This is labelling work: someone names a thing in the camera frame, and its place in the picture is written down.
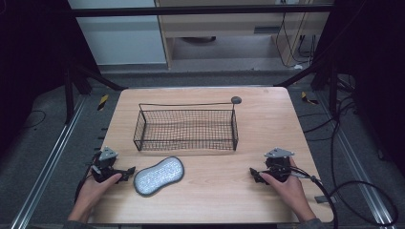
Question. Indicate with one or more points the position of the black metal stand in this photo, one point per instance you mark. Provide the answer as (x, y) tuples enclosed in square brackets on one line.
[(332, 86), (68, 95)]

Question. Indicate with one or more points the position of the white cabinet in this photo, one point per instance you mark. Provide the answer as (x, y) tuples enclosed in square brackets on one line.
[(121, 41)]

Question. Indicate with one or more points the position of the silver grey scouring sponge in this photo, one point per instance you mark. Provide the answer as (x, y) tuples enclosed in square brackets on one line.
[(158, 176)]

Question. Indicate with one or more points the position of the grey tape piece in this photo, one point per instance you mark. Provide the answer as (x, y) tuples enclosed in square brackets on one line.
[(324, 199)]

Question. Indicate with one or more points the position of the black curtain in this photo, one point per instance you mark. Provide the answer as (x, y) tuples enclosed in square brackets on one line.
[(375, 63), (31, 63)]

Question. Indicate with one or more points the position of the person's right hand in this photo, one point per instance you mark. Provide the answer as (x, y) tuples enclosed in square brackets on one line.
[(291, 194)]

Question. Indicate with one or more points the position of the yellow black tape strip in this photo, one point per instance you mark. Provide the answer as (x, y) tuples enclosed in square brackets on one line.
[(308, 99), (102, 102)]

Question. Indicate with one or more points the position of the person's left hand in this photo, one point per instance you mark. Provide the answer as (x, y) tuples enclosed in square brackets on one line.
[(90, 195)]

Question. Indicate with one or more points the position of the light wooden desk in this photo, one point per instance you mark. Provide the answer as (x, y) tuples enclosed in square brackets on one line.
[(223, 28)]

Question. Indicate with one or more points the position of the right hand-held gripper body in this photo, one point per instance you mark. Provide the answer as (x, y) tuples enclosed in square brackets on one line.
[(277, 163)]

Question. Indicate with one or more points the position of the black horizontal bar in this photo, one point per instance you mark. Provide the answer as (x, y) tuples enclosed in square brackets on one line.
[(191, 10)]

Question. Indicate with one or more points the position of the metal floor rail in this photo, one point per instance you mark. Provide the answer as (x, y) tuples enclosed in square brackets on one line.
[(359, 165), (47, 162)]

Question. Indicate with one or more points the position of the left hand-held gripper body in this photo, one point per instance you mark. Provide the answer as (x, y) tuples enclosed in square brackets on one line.
[(106, 154)]

